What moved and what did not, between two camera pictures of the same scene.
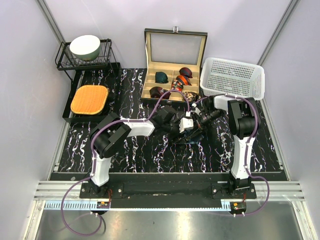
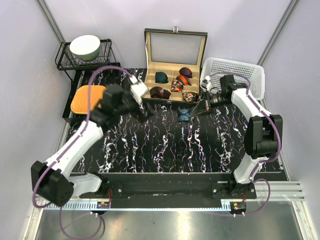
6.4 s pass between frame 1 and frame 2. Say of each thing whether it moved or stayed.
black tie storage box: stayed
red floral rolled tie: stayed
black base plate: stayed
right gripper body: moved
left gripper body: moved
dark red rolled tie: stayed
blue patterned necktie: moved
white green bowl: stayed
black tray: stayed
